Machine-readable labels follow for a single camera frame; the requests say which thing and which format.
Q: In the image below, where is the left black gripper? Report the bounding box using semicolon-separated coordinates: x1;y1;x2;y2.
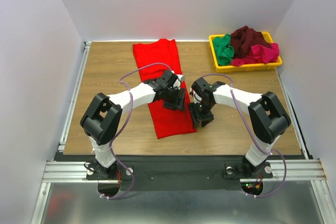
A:
162;87;186;113

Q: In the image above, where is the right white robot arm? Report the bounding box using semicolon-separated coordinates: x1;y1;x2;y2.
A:
188;78;291;177

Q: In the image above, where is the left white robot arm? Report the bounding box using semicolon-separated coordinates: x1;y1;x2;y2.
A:
80;70;185;179

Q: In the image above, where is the yellow plastic bin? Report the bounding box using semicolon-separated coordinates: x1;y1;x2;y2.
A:
208;34;282;73

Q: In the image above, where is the green t shirt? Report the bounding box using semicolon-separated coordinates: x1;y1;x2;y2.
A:
213;34;235;66

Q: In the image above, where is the magenta t shirt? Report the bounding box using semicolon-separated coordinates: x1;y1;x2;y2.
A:
231;43;280;67

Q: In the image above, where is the maroon t shirt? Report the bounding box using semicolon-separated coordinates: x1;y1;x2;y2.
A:
230;26;271;59

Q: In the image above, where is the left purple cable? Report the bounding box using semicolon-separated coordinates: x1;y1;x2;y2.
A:
99;62;179;200

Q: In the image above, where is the purple cable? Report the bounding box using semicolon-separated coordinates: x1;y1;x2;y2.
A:
99;62;179;200
194;73;287;199

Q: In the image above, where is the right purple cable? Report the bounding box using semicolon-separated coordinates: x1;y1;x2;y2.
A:
194;73;287;199

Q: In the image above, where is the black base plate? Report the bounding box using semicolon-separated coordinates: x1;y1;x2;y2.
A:
54;153;274;193

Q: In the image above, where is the aluminium frame rail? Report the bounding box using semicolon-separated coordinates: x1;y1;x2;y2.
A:
42;41;92;183

